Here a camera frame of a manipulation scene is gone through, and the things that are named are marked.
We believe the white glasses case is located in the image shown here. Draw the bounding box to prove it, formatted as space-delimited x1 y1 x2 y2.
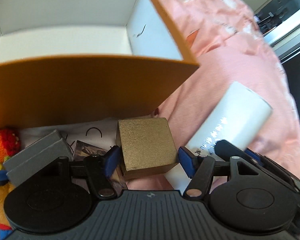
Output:
164 81 274 194

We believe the orange cardboard storage box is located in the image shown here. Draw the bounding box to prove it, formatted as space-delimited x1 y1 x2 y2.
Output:
0 0 199 129

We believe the gold textured box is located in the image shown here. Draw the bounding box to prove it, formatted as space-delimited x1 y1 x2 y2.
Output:
116 118 178 180

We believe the orange crochet plush keychain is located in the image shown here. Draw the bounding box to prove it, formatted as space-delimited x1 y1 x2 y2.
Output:
0 127 21 239

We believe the pink printed bed quilt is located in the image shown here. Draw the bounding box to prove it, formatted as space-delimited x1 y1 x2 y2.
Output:
0 0 300 240

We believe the dark grey gift box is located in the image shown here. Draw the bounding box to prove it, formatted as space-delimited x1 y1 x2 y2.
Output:
4 130 73 186

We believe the illustrated card box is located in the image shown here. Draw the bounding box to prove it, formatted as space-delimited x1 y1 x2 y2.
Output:
74 140 128 195

